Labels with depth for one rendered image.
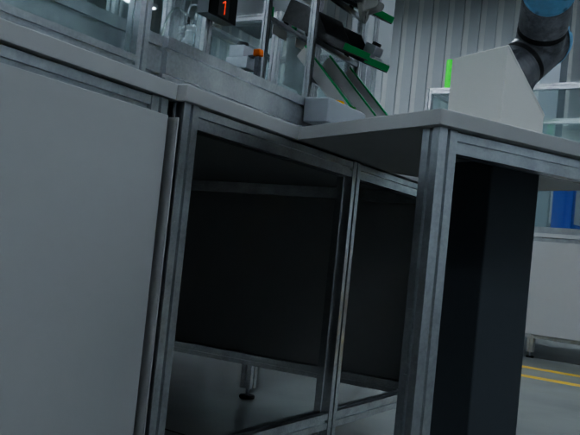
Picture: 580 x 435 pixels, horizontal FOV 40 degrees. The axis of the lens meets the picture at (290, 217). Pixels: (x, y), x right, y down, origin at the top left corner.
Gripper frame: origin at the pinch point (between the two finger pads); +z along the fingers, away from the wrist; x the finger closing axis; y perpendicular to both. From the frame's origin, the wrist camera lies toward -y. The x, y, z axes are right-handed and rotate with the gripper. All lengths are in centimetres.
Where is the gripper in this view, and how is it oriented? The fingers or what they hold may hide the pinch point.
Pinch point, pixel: (362, 18)
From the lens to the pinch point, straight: 225.5
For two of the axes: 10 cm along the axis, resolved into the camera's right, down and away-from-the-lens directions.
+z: -1.1, 9.9, -0.4
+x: 5.0, 0.9, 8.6
